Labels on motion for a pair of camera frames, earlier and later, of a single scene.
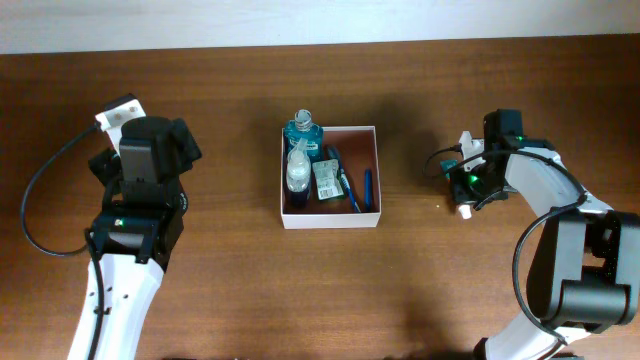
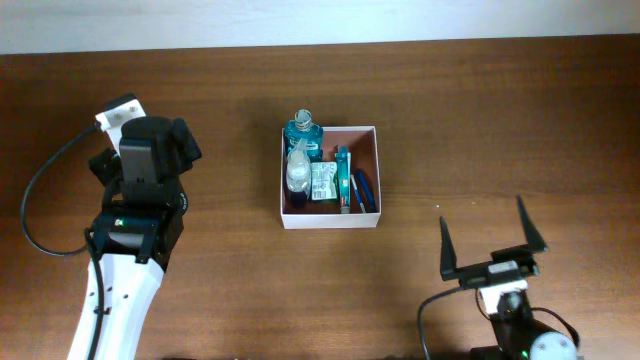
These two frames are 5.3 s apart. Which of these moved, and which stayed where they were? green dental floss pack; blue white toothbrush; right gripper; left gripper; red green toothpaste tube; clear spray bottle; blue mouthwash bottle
Moved: blue white toothbrush; right gripper; red green toothpaste tube
Stayed: left gripper; blue mouthwash bottle; clear spray bottle; green dental floss pack
